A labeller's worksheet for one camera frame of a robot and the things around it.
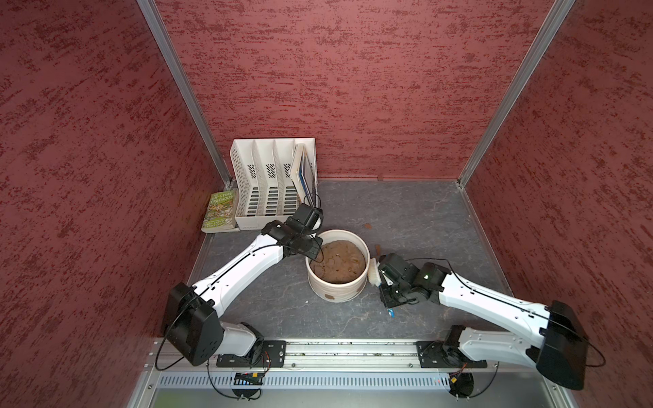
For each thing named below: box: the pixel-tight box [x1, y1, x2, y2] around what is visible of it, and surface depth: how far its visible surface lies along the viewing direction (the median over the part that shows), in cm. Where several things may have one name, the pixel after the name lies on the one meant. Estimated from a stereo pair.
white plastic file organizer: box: [229, 137, 319, 231], surface depth 106 cm
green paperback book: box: [200, 190, 240, 234], surface depth 105 cm
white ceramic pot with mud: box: [305, 228, 371, 303], surface depth 83 cm
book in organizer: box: [289, 143, 317, 208], surface depth 97 cm
